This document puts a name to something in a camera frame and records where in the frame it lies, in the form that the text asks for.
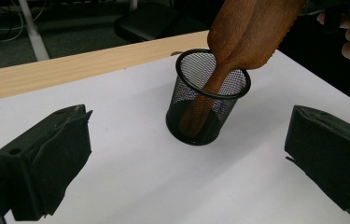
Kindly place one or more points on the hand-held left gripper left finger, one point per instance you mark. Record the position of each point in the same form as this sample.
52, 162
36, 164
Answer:
48, 161

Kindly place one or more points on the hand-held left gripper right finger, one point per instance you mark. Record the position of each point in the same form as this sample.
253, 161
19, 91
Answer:
334, 158

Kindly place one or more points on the brown wooden spatula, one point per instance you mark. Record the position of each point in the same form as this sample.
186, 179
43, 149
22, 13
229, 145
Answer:
247, 34

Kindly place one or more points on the black mesh pen holder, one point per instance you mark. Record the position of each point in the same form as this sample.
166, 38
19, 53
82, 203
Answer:
179, 124

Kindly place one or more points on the black office chair base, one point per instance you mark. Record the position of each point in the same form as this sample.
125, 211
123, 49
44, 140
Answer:
151, 21

